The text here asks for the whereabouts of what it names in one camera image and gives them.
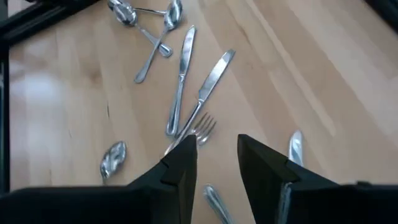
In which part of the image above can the silver metal fork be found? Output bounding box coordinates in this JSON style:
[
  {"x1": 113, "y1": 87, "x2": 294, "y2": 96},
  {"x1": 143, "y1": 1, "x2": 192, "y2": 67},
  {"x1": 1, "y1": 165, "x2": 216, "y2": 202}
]
[{"x1": 164, "y1": 112, "x2": 218, "y2": 156}]

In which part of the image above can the silver metal spoon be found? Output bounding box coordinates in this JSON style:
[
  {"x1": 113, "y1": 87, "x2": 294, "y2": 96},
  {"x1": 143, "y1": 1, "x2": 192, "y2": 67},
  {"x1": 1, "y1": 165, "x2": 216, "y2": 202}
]
[
  {"x1": 111, "y1": 1, "x2": 174, "y2": 58},
  {"x1": 133, "y1": 0, "x2": 184, "y2": 85},
  {"x1": 107, "y1": 0, "x2": 167, "y2": 16},
  {"x1": 99, "y1": 140, "x2": 127, "y2": 182}
]

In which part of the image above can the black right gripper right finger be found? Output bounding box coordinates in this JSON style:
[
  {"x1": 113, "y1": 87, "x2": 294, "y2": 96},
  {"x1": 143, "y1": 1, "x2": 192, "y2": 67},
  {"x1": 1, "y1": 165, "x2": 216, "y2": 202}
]
[{"x1": 237, "y1": 133, "x2": 398, "y2": 224}]

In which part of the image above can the silver metal knife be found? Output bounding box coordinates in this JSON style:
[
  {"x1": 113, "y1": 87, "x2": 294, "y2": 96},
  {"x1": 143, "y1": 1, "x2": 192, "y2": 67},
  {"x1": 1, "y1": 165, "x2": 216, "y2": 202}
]
[
  {"x1": 165, "y1": 25, "x2": 197, "y2": 138},
  {"x1": 288, "y1": 129, "x2": 305, "y2": 167},
  {"x1": 203, "y1": 183, "x2": 236, "y2": 224},
  {"x1": 174, "y1": 49, "x2": 236, "y2": 141}
]

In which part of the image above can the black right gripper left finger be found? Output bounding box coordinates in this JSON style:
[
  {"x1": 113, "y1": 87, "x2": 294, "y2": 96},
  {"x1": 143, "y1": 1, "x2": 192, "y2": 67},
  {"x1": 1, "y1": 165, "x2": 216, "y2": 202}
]
[{"x1": 0, "y1": 134, "x2": 199, "y2": 224}]

